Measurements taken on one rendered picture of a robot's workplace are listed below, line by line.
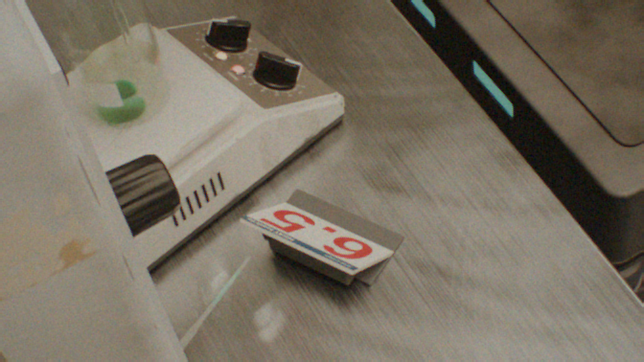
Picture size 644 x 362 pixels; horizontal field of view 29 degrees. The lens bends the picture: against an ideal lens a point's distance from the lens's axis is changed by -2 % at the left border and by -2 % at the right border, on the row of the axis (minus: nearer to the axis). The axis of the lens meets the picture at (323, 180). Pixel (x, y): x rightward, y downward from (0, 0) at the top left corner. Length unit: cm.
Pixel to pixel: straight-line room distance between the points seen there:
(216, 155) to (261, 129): 4
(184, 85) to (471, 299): 24
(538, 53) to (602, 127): 13
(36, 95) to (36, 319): 5
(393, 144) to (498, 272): 14
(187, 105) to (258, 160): 7
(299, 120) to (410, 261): 13
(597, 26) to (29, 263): 135
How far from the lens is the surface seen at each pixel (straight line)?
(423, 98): 94
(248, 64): 92
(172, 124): 84
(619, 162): 140
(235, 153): 86
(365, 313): 84
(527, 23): 153
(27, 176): 18
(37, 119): 18
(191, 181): 85
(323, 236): 85
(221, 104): 85
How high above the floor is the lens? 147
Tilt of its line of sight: 52 degrees down
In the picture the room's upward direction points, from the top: 12 degrees counter-clockwise
